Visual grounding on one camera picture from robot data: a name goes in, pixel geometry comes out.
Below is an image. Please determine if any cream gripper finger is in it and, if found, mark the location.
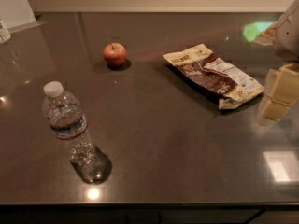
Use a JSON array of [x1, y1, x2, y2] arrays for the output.
[[261, 63, 299, 121]]

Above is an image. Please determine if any brown chip bag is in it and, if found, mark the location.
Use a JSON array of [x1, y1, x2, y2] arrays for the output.
[[164, 44, 264, 110]]

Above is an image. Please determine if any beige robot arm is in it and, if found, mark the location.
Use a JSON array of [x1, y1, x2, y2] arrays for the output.
[[260, 0, 299, 121]]

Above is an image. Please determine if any clear plastic water bottle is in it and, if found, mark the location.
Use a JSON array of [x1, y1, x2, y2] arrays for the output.
[[42, 81, 111, 183]]

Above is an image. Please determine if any red apple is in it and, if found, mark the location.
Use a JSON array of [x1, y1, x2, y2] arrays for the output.
[[103, 43, 127, 67]]

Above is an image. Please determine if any white panel top left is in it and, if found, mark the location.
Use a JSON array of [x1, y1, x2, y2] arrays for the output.
[[0, 0, 39, 32]]

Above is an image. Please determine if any white container at left edge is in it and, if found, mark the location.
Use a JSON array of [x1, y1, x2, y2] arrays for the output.
[[0, 18, 11, 44]]

